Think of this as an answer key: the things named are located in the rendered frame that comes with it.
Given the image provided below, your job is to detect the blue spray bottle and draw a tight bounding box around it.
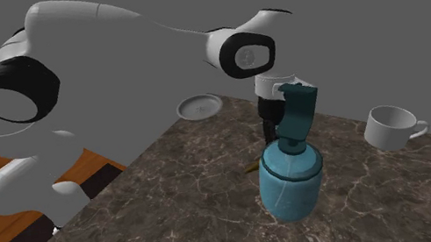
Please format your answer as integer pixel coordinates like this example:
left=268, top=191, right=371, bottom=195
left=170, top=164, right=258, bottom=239
left=242, top=78, right=339, bottom=228

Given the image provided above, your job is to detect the grey round plate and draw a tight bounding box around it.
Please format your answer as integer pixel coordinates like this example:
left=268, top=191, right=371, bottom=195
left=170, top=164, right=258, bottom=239
left=174, top=90, right=226, bottom=124

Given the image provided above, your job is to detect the white cup with handle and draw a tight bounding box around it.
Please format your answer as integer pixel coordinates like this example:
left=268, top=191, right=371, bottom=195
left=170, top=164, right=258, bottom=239
left=360, top=98, right=431, bottom=156

